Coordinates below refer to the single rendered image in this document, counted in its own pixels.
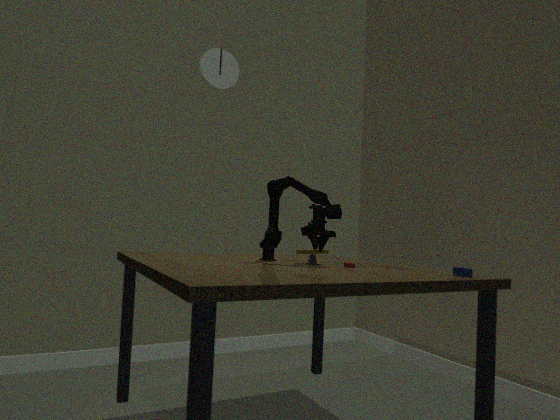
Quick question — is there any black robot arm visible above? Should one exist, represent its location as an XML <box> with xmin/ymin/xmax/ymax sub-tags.
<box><xmin>260</xmin><ymin>177</ymin><xmax>342</xmax><ymax>261</ymax></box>

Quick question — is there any yellow bar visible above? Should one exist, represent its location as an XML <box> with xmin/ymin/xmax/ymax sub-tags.
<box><xmin>296</xmin><ymin>249</ymin><xmax>329</xmax><ymax>254</ymax></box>

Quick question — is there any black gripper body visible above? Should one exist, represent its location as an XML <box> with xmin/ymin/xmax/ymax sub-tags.
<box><xmin>302</xmin><ymin>218</ymin><xmax>336</xmax><ymax>238</ymax></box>

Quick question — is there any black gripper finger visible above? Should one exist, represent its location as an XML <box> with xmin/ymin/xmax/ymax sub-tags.
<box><xmin>307</xmin><ymin>236</ymin><xmax>319</xmax><ymax>250</ymax></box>
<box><xmin>316</xmin><ymin>237</ymin><xmax>330</xmax><ymax>252</ymax></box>

